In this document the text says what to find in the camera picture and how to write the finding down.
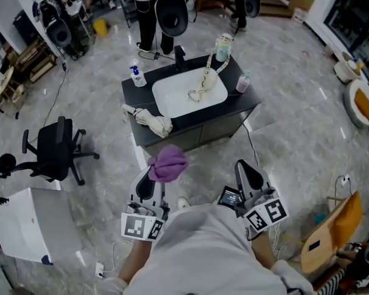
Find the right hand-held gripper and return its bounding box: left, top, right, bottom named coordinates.
left=233, top=159, right=290, bottom=234

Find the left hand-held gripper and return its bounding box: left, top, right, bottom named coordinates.
left=121, top=165, right=171, bottom=242

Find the purple cloth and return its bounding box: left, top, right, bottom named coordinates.
left=147, top=144, right=189, bottom=183

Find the person's left forearm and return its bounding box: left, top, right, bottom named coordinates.
left=118, top=240, right=154, bottom=285

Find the person's right forearm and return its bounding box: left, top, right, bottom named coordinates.
left=250, top=230, right=277, bottom=270

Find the dark wooden sink cabinet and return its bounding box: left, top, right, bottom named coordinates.
left=121, top=55, right=262, bottom=153

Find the black gripper display screen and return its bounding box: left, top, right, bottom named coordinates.
left=216, top=185, right=244, bottom=210

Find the crumpled white towel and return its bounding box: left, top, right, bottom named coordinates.
left=122, top=103, right=174, bottom=139

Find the person's white shirt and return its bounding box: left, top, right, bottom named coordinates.
left=104, top=203, right=314, bottom=295

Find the pink bottle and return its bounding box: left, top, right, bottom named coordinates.
left=236, top=69, right=252, bottom=94

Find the white sink basin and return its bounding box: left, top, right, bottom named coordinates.
left=151, top=67, right=228, bottom=119

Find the black office chair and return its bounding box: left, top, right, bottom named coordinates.
left=0, top=116, right=101, bottom=186

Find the large orange cushion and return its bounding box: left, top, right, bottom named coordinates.
left=333, top=191, right=364, bottom=247

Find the white pump bottle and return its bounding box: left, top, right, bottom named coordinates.
left=129, top=65, right=148, bottom=88

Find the white square tub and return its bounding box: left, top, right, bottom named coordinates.
left=0, top=186, right=82, bottom=264

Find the round grey pouf seat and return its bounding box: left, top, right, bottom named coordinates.
left=343, top=79, right=369, bottom=130

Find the black white striped fabric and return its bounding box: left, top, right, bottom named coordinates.
left=318, top=267, right=347, bottom=295

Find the small orange cushion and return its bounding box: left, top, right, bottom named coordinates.
left=354, top=87, right=369, bottom=121

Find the black faucet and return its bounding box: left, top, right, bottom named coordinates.
left=173, top=45, right=189, bottom=73

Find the white round side table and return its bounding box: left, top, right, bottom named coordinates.
left=333, top=51, right=365, bottom=84

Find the wooden shelf rack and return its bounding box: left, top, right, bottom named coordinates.
left=17, top=38, right=58, bottom=84

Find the yellow bin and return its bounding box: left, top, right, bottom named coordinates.
left=92, top=18, right=108, bottom=38

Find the white box red label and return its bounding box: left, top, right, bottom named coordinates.
left=292, top=7, right=307, bottom=24

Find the small round wooden table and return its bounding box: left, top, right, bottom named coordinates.
left=0, top=66, right=27, bottom=119

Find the large dark window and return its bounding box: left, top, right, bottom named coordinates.
left=324, top=0, right=369, bottom=52

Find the long white extension cable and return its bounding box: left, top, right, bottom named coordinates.
left=241, top=121, right=289, bottom=261

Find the green bottle with patterned strap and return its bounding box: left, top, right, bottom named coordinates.
left=187, top=33, right=234, bottom=103

